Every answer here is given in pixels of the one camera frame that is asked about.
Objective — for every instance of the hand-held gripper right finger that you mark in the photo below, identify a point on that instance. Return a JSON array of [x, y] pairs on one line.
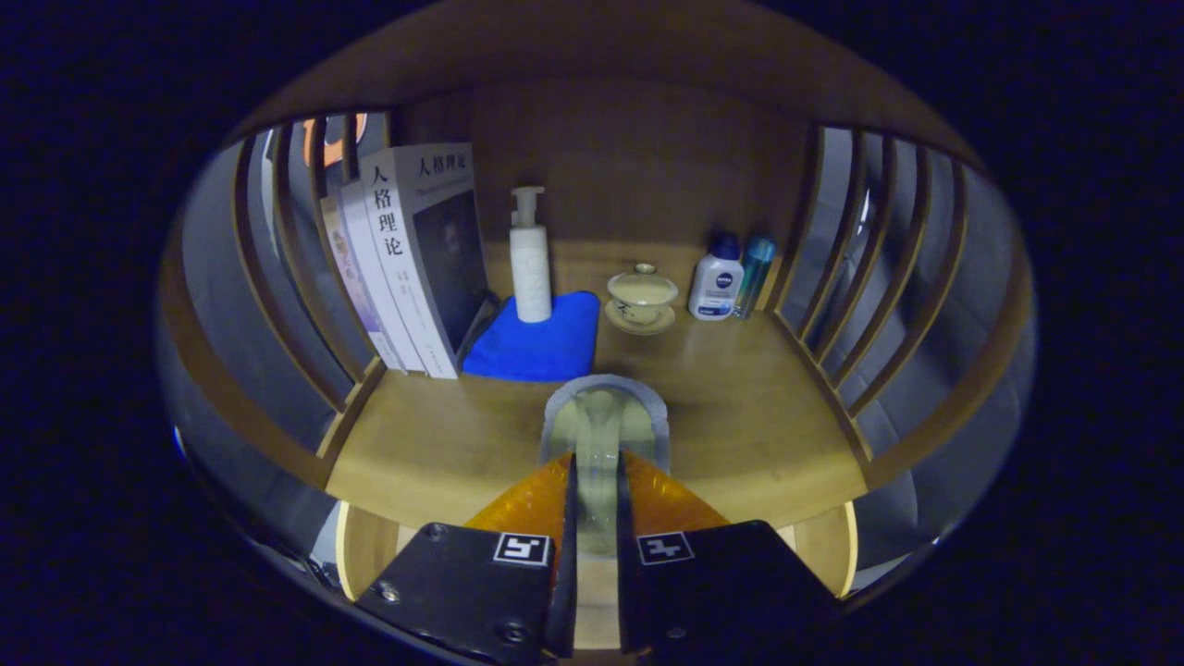
[[629, 592]]

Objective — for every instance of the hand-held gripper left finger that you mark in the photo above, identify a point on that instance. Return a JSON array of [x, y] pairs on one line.
[[562, 573]]

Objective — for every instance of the pale green scrub brush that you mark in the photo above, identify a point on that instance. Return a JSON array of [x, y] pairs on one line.
[[601, 435]]

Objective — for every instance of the wooden countertop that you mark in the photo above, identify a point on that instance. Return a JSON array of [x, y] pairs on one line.
[[740, 416]]

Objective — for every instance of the wooden cabinet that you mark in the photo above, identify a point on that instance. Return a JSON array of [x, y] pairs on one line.
[[629, 166]]

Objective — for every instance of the blue folded cloth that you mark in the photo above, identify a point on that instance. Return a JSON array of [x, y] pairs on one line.
[[536, 351]]

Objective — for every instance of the lidded ceramic teacup with saucer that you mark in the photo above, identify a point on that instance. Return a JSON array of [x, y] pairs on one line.
[[641, 296]]

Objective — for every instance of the white pump bottle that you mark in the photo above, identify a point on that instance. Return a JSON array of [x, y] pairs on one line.
[[531, 277]]

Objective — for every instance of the white lotion bottle blue cap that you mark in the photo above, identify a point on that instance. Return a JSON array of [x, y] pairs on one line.
[[715, 287]]

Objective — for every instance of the teal slim bottle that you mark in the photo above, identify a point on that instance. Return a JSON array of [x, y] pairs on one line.
[[757, 268]]

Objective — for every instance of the white book with dark cover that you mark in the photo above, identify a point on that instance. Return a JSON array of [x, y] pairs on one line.
[[407, 259]]

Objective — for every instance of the lavender book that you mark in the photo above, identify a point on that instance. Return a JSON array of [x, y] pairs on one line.
[[350, 268]]

